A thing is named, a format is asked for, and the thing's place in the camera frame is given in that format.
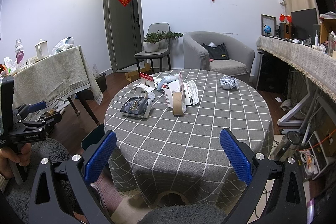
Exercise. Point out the black monitor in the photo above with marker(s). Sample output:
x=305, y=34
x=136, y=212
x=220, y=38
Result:
x=302, y=23

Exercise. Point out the beige patterned tablecloth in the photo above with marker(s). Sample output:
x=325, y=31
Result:
x=55, y=78

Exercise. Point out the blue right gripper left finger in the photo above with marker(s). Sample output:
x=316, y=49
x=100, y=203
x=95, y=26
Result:
x=96, y=157

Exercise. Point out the small blue globe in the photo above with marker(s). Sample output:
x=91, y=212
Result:
x=267, y=30

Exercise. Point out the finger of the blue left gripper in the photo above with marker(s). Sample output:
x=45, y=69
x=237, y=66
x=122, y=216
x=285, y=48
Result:
x=36, y=107

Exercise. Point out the teal trash bin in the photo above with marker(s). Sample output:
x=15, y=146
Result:
x=93, y=137

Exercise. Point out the black storage box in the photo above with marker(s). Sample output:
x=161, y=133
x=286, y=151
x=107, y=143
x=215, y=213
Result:
x=101, y=81

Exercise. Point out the brown tape roll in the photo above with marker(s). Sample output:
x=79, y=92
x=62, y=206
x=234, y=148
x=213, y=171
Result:
x=179, y=107

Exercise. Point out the blue white tissue pack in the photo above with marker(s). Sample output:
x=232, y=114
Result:
x=167, y=80

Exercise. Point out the white paper ball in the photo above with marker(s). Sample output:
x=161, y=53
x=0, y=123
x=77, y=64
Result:
x=228, y=83

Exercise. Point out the white bottle purple label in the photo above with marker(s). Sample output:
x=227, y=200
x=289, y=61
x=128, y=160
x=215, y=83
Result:
x=19, y=53

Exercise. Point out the wooden speaker box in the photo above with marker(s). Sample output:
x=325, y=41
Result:
x=285, y=31

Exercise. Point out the white kettle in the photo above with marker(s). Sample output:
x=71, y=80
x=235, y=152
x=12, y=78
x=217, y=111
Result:
x=42, y=49

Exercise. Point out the black handbag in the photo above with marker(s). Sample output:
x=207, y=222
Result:
x=217, y=53

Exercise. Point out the grey dining chair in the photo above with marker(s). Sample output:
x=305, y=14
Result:
x=155, y=55

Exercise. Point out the grey checked round tablecloth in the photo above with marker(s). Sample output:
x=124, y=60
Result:
x=165, y=154

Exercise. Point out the beige fringed sideboard cloth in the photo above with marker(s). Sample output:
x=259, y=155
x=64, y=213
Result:
x=315, y=65

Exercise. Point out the person's left hand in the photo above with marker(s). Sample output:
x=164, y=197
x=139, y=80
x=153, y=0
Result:
x=8, y=154

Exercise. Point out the white round lid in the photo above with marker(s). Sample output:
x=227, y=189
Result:
x=141, y=93

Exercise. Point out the white plastic bag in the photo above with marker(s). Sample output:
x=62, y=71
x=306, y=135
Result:
x=63, y=45

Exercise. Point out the dark snack bag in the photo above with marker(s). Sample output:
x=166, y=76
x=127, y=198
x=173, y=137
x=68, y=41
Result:
x=136, y=107

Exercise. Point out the white printed carton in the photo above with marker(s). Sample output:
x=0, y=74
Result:
x=191, y=93

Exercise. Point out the picture frame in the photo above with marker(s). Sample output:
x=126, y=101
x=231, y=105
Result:
x=270, y=21

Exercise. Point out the white red cardboard box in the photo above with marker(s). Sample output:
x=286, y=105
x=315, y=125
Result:
x=169, y=89

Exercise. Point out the cardboard box on floor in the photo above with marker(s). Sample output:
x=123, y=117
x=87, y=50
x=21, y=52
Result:
x=134, y=75

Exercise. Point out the grey armchair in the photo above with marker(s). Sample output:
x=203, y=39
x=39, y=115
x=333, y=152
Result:
x=197, y=57

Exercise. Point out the potted green plant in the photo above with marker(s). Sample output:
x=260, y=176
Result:
x=159, y=40

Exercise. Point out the grey door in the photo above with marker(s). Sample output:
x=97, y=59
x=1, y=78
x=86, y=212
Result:
x=124, y=32

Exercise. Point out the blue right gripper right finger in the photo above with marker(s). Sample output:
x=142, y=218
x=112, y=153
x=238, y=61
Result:
x=238, y=154

